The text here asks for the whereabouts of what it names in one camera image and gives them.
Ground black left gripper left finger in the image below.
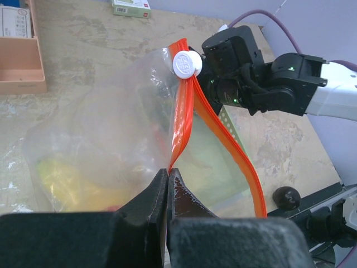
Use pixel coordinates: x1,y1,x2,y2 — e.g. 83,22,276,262
1,169,168,267

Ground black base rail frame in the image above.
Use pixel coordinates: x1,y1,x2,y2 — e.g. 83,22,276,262
268,183,356,264

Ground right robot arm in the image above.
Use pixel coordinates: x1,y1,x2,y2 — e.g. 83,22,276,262
198,26,356,121

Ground white blue items in organizer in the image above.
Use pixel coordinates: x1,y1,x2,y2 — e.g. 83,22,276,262
1,6,32,38

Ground pale green plastic basket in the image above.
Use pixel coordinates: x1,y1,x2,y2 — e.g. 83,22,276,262
174,113,251,209

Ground pink desk file organizer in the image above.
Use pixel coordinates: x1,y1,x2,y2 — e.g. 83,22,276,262
1,1,47,95

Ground yellow banana bunch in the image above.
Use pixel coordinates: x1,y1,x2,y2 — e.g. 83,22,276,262
37,159,132,212

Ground red apple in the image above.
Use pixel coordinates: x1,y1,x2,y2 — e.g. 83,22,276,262
106,205,122,212

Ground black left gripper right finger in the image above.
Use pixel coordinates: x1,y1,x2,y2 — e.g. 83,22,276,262
167,169,314,267

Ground small white green box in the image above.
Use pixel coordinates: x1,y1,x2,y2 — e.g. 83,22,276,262
111,0,151,18

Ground clear zip bag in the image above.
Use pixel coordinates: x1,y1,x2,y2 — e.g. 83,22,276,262
23,39,267,218

